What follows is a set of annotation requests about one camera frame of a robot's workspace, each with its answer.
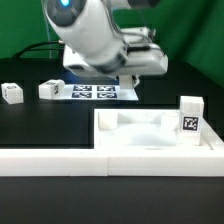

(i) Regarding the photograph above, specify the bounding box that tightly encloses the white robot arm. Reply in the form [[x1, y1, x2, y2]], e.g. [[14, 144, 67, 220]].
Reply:
[[42, 0, 168, 77]]

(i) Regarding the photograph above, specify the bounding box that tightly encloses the thin grey cable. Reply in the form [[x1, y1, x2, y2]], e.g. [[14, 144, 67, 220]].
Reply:
[[45, 23, 54, 60]]

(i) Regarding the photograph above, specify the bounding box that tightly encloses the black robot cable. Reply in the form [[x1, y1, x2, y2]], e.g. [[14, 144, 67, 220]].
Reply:
[[11, 40, 66, 61]]

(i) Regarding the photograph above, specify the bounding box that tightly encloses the white L-shaped obstacle fence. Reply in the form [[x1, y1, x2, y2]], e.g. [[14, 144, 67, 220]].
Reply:
[[0, 112, 224, 178]]

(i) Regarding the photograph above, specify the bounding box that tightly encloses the paper sheet with markers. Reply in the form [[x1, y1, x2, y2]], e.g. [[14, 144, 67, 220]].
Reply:
[[54, 84, 138, 101]]

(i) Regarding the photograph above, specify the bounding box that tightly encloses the white square table top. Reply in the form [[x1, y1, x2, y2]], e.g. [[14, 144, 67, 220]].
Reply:
[[94, 109, 221, 150]]

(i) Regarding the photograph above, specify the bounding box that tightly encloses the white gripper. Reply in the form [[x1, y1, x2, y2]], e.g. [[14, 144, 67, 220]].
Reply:
[[63, 27, 168, 77]]

